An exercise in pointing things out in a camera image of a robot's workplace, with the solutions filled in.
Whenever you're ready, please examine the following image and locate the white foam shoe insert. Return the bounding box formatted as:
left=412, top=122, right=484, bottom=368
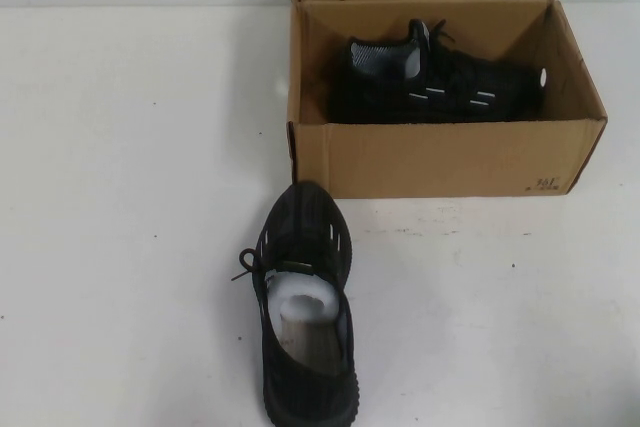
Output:
left=264, top=269, right=351, bottom=348
left=399, top=52, right=425, bottom=79

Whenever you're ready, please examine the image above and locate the brown cardboard shoe box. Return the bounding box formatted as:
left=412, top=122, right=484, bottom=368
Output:
left=283, top=0, right=610, bottom=200

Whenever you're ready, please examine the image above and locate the black knit sneaker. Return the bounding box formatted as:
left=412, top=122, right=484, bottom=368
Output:
left=324, top=18, right=547, bottom=124
left=230, top=180, right=356, bottom=427

